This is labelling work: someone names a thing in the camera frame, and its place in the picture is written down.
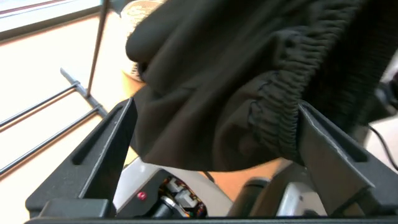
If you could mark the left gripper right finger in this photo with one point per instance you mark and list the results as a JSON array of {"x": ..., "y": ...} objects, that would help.
[{"x": 348, "y": 174}]

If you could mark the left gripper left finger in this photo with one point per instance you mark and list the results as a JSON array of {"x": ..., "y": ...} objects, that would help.
[{"x": 93, "y": 174}]

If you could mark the black shorts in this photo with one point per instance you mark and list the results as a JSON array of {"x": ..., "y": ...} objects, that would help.
[{"x": 217, "y": 77}]

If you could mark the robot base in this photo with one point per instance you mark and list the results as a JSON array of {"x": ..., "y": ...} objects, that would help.
[{"x": 140, "y": 180}]

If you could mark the black clothes rack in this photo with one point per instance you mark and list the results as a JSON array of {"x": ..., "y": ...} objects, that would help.
[{"x": 100, "y": 31}]

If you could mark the white laundry basket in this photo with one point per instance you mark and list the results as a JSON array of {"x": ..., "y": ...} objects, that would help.
[{"x": 133, "y": 15}]

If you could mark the window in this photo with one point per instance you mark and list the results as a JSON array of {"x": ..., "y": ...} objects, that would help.
[{"x": 31, "y": 18}]

